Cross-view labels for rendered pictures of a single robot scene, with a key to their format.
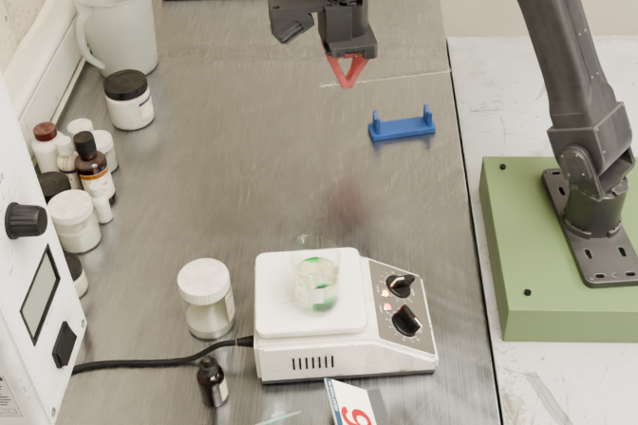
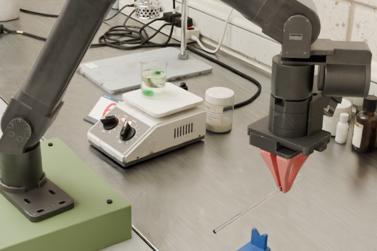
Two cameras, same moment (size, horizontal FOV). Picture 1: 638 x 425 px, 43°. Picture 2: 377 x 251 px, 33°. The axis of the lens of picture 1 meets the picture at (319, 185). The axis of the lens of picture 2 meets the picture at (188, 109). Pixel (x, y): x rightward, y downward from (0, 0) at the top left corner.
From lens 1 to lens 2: 167 cm
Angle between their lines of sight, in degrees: 105
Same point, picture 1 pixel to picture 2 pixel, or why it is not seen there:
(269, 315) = (169, 86)
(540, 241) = (54, 168)
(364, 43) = (257, 123)
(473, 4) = not seen: outside the picture
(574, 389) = not seen: hidden behind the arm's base
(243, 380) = not seen: hidden behind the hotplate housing
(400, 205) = (180, 207)
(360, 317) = (127, 95)
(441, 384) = (82, 142)
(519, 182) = (89, 196)
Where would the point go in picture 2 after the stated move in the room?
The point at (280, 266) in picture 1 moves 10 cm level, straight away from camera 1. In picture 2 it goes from (186, 98) to (223, 115)
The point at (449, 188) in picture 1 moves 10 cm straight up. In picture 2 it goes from (155, 231) to (155, 175)
